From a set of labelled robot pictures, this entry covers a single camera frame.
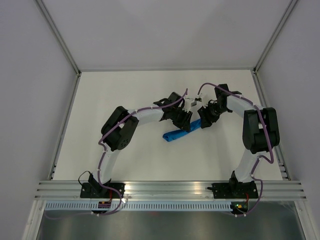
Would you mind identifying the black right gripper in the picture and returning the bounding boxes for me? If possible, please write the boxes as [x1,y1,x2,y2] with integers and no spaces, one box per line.
[197,101,229,129]

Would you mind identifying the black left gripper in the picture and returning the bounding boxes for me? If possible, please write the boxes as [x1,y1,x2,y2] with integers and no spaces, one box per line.
[169,107,192,133]

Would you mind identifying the blue cloth napkin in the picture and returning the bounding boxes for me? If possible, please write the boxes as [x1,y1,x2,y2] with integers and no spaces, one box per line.
[162,118,201,142]

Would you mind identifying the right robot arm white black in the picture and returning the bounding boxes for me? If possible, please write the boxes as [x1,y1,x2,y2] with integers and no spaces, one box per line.
[196,82,280,198]

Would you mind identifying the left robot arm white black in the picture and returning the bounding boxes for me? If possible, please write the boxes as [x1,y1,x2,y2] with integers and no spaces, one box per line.
[88,91,192,198]

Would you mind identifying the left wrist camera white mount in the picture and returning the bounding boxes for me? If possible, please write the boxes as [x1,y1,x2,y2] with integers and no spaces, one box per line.
[183,98,197,112]

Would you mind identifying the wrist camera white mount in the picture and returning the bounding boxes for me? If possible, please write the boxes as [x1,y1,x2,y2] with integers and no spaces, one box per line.
[195,93,207,103]
[183,98,197,112]

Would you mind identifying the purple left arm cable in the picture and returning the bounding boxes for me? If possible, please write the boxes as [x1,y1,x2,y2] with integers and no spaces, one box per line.
[98,87,189,201]

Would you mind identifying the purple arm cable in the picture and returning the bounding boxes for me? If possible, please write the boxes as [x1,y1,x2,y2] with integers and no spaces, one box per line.
[98,87,189,201]
[197,82,274,201]

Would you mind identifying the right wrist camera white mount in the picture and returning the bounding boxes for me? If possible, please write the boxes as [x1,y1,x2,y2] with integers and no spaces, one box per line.
[195,93,207,103]

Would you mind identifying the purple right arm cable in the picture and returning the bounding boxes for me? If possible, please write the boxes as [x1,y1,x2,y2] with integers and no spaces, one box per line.
[197,82,274,201]

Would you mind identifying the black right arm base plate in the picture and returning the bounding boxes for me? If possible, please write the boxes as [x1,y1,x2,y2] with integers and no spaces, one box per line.
[206,181,259,200]

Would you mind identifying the aluminium mounting rail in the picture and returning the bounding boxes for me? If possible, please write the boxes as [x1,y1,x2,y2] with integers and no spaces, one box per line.
[33,180,307,201]

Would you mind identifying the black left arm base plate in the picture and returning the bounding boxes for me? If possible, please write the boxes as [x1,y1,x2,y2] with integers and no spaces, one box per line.
[80,182,125,199]

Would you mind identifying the aluminium frame right post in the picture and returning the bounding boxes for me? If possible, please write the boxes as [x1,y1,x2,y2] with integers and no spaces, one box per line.
[253,0,301,72]

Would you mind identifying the aluminium frame post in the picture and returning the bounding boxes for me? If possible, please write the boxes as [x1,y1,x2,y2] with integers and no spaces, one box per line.
[253,0,301,72]
[33,0,82,76]

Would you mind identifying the white slotted cable duct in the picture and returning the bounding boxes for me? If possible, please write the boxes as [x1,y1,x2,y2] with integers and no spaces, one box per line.
[44,200,232,212]

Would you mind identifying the aluminium frame left post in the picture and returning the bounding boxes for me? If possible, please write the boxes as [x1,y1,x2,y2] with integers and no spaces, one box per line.
[33,0,82,76]

